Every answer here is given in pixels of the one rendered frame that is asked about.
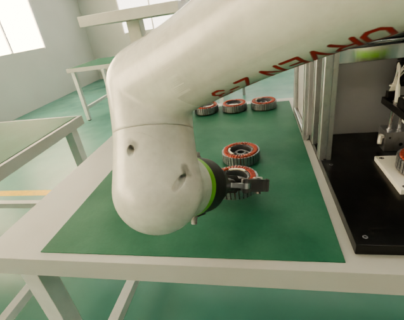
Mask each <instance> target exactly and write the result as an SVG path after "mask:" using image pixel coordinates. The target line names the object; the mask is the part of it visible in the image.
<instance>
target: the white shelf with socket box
mask: <svg viewBox="0 0 404 320"><path fill-rule="evenodd" d="M188 2H189V1H180V0H175V1H168V2H164V3H157V4H149V5H145V6H139V7H134V8H127V9H123V10H115V11H108V12H104V13H97V14H92V15H85V16H81V17H77V19H78V22H79V26H80V28H82V27H92V26H97V25H106V24H112V23H122V22H126V24H127V29H128V32H129V37H130V40H131V44H132V43H134V42H135V41H137V40H138V39H140V38H142V37H143V36H144V35H146V31H145V25H144V22H143V19H146V18H153V17H161V16H166V15H173V14H175V13H176V12H177V11H178V10H180V9H181V8H182V7H183V6H184V5H185V4H186V3H188Z"/></svg>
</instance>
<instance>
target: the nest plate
mask: <svg viewBox="0 0 404 320"><path fill-rule="evenodd" d="M395 159H396V156H375V157H374V161H375V162H376V163H377V165H378V166H379V167H380V169H381V170H382V171H383V173H384V174H385V175H386V176H387V178H388V179H389V181H390V182H391V183H392V184H393V186H394V187H395V189H396V190H397V191H398V192H399V193H400V194H404V174H402V173H400V171H398V170H397V169H396V168H395V167H394V162H395Z"/></svg>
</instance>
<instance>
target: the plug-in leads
mask: <svg viewBox="0 0 404 320"><path fill-rule="evenodd" d="M403 71H404V65H403V67H401V65H400V63H399V62H398V64H397V68H396V74H395V77H394V81H393V83H392V84H390V85H389V86H391V88H390V90H386V96H385V97H386V98H394V102H393V103H394V104H396V103H398V97H400V87H401V86H400V77H401V76H402V75H403V74H404V72H403ZM402 72H403V73H402ZM397 74H398V75H397Z"/></svg>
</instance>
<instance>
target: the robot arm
mask: <svg viewBox="0 0 404 320"><path fill-rule="evenodd" d="M403 32H404V0H190V1H189V2H188V3H186V4H185V5H184V6H183V7H182V8H181V9H180V10H178V11H177V12H176V13H175V14H174V15H172V16H171V17H169V18H168V19H167V20H166V21H165V22H163V23H162V24H160V25H159V26H158V27H156V28H154V29H153V30H151V31H150V32H149V33H148V34H146V35H144V36H143V37H142V38H140V39H138V40H137V41H135V42H134V43H132V44H130V45H129V46H127V47H125V48H124V49H122V50H121V51H120V52H118V54H116V56H115V57H114V59H113V60H112V62H111V63H110V65H109V68H108V71H107V76H106V91H107V98H108V105H109V110H110V118H111V124H112V136H113V167H112V200H113V203H114V206H115V209H116V211H117V213H118V214H119V216H120V217H121V218H122V220H123V221H124V222H125V223H126V224H127V225H128V226H130V227H131V228H132V229H134V230H136V231H138V232H141V233H144V234H148V235H154V236H159V235H164V234H170V233H172V232H175V231H177V230H179V229H180V228H182V227H183V226H185V225H186V224H187V223H188V222H189V221H191V224H192V225H197V218H198V217H200V216H202V215H205V213H206V212H208V211H211V210H213V209H215V208H216V207H218V206H219V205H220V204H221V202H222V201H223V199H224V198H225V196H226V195H227V193H237V191H238V190H241V192H243V193H244V194H246V193H250V192H255V193H256V194H261V192H268V191H269V183H270V180H269V179H267V178H265V179H263V178H262V177H254V178H238V176H233V175H227V174H226V173H225V172H224V170H223V169H222V168H220V166H219V165H218V164H216V163H215V162H214V161H212V160H210V159H206V158H202V157H201V156H200V152H197V151H196V146H195V137H194V132H193V111H194V110H196V109H198V108H199V107H201V106H204V105H208V104H210V103H212V102H214V101H216V100H218V99H220V98H223V97H225V96H227V95H229V94H230V93H233V92H235V91H237V90H240V89H242V88H245V87H246V86H249V85H251V84H254V83H256V82H258V81H261V80H263V79H266V78H268V77H271V76H274V75H276V74H279V73H281V72H285V71H286V70H290V69H293V68H295V67H298V66H300V65H304V64H306V63H310V62H312V61H315V60H318V59H321V58H324V57H327V56H330V55H333V54H336V53H339V52H342V51H345V50H349V49H351V48H355V47H357V46H361V45H364V44H367V43H371V42H374V41H377V40H380V39H384V38H386V37H390V36H394V35H397V34H401V33H403ZM230 178H231V179H230Z"/></svg>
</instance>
